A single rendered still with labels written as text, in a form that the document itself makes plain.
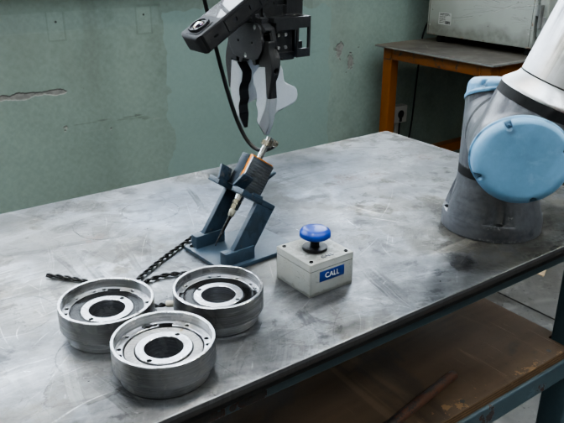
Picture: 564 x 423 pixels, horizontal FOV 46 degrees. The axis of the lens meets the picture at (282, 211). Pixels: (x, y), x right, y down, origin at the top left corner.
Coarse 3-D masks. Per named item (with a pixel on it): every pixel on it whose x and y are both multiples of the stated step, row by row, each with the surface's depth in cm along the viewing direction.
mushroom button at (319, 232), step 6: (300, 228) 85; (306, 228) 85; (312, 228) 85; (318, 228) 85; (324, 228) 85; (300, 234) 84; (306, 234) 84; (312, 234) 83; (318, 234) 83; (324, 234) 84; (330, 234) 84; (306, 240) 84; (312, 240) 83; (318, 240) 83; (324, 240) 84; (312, 246) 85; (318, 246) 86
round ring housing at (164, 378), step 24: (168, 312) 72; (120, 336) 69; (168, 336) 70; (120, 360) 64; (144, 360) 66; (168, 360) 66; (192, 360) 64; (144, 384) 64; (168, 384) 64; (192, 384) 66
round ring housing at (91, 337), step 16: (80, 288) 78; (96, 288) 79; (112, 288) 79; (128, 288) 79; (144, 288) 78; (64, 304) 75; (96, 304) 76; (112, 304) 77; (128, 304) 76; (144, 304) 76; (64, 320) 71; (96, 320) 73; (112, 320) 73; (128, 320) 71; (64, 336) 72; (80, 336) 71; (96, 336) 70; (96, 352) 72
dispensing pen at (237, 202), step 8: (264, 144) 93; (272, 144) 93; (264, 152) 93; (240, 160) 92; (240, 168) 92; (232, 176) 92; (240, 200) 92; (232, 208) 93; (232, 216) 93; (224, 224) 93
